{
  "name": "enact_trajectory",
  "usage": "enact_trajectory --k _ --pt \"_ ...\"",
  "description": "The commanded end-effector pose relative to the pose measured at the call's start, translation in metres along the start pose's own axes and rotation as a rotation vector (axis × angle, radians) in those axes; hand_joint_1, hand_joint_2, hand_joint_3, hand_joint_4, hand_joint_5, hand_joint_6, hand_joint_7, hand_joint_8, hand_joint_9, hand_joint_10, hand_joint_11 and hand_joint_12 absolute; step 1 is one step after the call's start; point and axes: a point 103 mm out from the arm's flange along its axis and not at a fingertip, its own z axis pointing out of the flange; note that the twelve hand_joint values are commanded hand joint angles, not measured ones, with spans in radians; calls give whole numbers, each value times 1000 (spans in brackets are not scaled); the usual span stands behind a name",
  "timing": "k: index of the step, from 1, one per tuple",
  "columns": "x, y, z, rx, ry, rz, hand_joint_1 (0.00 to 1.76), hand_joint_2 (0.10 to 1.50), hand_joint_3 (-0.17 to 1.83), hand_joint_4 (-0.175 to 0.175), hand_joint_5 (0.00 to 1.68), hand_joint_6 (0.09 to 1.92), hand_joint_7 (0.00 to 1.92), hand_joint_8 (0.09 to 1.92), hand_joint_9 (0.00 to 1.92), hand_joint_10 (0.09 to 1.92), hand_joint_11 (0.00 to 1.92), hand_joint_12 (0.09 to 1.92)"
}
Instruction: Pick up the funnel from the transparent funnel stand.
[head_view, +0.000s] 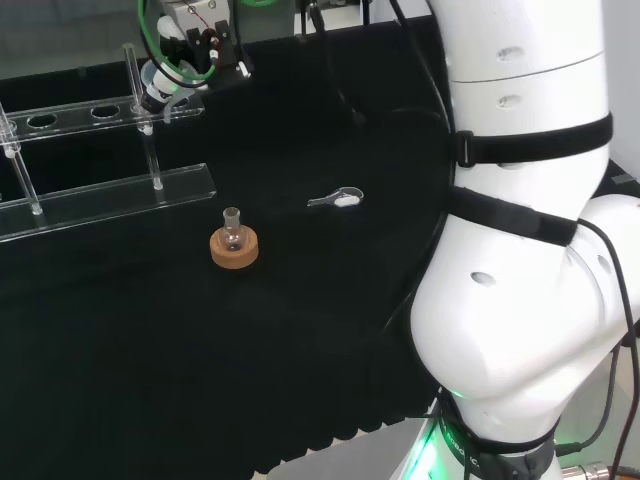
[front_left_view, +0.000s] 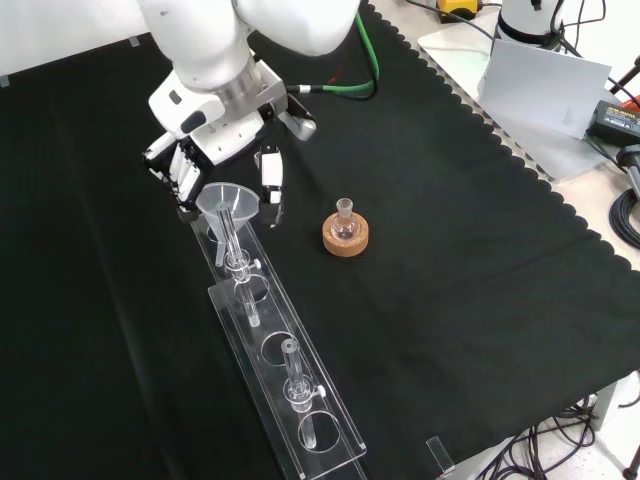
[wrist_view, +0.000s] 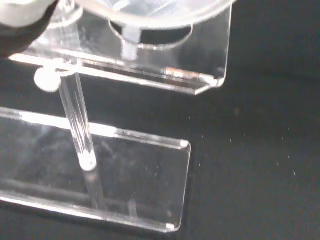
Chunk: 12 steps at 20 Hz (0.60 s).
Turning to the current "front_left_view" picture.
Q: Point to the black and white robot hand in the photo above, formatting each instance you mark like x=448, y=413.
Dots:
x=220, y=135

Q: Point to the clear plastic funnel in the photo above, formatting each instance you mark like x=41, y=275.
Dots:
x=246, y=210

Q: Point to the clear funnel stand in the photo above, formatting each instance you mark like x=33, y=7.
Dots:
x=325, y=425

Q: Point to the clear cloth clip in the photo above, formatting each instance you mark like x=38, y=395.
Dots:
x=4, y=80
x=134, y=41
x=440, y=452

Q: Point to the round-bottom glass flask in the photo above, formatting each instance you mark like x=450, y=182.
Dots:
x=345, y=227

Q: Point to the black cloth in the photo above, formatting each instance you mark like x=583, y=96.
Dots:
x=450, y=250

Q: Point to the yellow stop button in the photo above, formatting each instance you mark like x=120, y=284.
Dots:
x=455, y=10

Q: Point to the grey upright card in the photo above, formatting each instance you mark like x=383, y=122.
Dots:
x=540, y=90

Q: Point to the black power adapter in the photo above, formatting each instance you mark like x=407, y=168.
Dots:
x=615, y=122

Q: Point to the black and red tripod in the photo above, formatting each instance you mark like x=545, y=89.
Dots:
x=625, y=82

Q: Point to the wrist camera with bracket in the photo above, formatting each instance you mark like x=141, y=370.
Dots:
x=300, y=127

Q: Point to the pale base plate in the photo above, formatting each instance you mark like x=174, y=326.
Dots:
x=450, y=55

